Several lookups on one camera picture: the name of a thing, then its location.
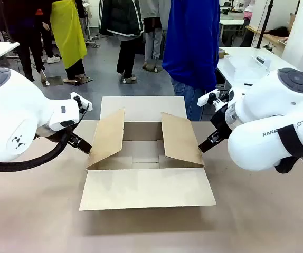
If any clear plastic container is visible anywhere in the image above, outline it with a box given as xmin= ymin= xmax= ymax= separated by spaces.
xmin=229 ymin=55 xmax=270 ymax=82

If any person in black clothes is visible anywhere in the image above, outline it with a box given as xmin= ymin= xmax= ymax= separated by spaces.
xmin=0 ymin=0 xmax=48 ymax=82

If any black right arm cable sleeve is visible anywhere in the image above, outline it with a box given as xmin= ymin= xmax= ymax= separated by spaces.
xmin=274 ymin=155 xmax=303 ymax=174

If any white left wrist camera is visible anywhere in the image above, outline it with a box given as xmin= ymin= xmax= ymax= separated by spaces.
xmin=70 ymin=91 xmax=93 ymax=113

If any large white table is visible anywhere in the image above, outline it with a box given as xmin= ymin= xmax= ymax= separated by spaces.
xmin=216 ymin=46 xmax=300 ymax=89

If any person in grey clothes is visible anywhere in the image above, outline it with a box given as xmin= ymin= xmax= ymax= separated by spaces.
xmin=139 ymin=0 xmax=172 ymax=72

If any wooden background table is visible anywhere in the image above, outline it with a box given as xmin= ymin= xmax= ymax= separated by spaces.
xmin=246 ymin=25 xmax=287 ymax=50

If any black tripod pole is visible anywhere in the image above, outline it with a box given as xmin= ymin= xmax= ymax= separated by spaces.
xmin=255 ymin=0 xmax=275 ymax=50

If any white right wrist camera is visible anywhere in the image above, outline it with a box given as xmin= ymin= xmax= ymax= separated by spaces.
xmin=197 ymin=89 xmax=230 ymax=110

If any black floor base plate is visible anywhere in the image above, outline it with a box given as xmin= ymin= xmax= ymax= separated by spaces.
xmin=41 ymin=75 xmax=63 ymax=87
xmin=141 ymin=64 xmax=164 ymax=73
xmin=119 ymin=75 xmax=138 ymax=85

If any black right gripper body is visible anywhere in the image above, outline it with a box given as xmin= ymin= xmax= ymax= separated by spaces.
xmin=210 ymin=104 xmax=233 ymax=141

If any person in yellow apron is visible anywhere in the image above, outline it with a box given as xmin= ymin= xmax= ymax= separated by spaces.
xmin=42 ymin=0 xmax=89 ymax=85

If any person in dark striped jacket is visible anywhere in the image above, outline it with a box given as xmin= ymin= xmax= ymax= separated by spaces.
xmin=98 ymin=0 xmax=144 ymax=82

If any white device with dark screen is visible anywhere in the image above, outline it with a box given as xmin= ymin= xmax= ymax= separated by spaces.
xmin=255 ymin=55 xmax=271 ymax=67

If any black velcro strap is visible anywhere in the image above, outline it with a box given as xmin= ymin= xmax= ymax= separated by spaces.
xmin=277 ymin=125 xmax=303 ymax=159

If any person in blue jacket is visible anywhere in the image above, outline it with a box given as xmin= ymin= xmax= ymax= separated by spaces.
xmin=162 ymin=0 xmax=221 ymax=122

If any person in pink top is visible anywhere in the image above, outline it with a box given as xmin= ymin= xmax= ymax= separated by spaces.
xmin=243 ymin=0 xmax=255 ymax=20

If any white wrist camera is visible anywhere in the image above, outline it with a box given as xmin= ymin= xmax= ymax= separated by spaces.
xmin=197 ymin=89 xmax=230 ymax=110
xmin=70 ymin=91 xmax=93 ymax=113

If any brown cardboard box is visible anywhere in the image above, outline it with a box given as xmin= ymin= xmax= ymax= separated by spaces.
xmin=79 ymin=96 xmax=217 ymax=211

